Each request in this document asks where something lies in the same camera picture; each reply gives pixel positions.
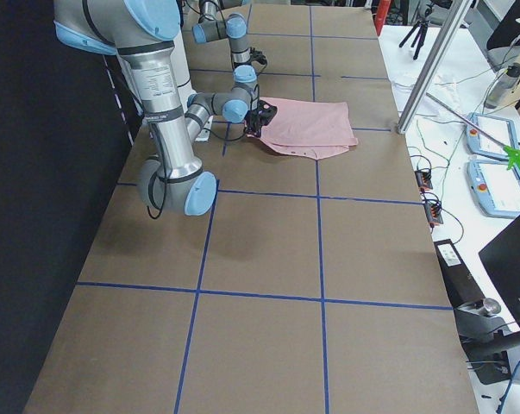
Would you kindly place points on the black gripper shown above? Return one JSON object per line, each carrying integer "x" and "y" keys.
{"x": 256, "y": 54}
{"x": 253, "y": 120}

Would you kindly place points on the pink t-shirt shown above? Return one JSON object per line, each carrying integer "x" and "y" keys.
{"x": 307, "y": 129}

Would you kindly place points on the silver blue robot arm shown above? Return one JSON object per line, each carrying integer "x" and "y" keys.
{"x": 147, "y": 35}
{"x": 212, "y": 25}

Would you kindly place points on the black tripod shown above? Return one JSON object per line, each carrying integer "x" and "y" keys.
{"x": 420, "y": 30}

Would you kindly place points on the orange black terminal block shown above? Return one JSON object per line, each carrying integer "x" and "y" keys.
{"x": 423, "y": 179}

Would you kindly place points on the upper blue teach pendant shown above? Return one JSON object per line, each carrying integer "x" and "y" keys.
{"x": 499, "y": 128}

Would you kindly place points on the blue teach pendant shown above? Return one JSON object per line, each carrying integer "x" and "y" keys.
{"x": 495, "y": 188}
{"x": 499, "y": 128}

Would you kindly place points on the lower blue teach pendant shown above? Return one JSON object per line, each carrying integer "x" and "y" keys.
{"x": 495, "y": 188}

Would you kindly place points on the water bottle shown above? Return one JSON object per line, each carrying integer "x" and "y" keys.
{"x": 505, "y": 83}

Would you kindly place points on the black power box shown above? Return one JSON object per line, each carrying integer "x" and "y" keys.
{"x": 471, "y": 307}

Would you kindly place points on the black monitor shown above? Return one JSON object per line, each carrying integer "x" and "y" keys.
{"x": 501, "y": 260}

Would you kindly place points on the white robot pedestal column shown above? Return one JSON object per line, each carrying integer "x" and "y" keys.
{"x": 181, "y": 70}

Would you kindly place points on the aluminium frame post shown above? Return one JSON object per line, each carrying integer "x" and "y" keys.
{"x": 442, "y": 42}

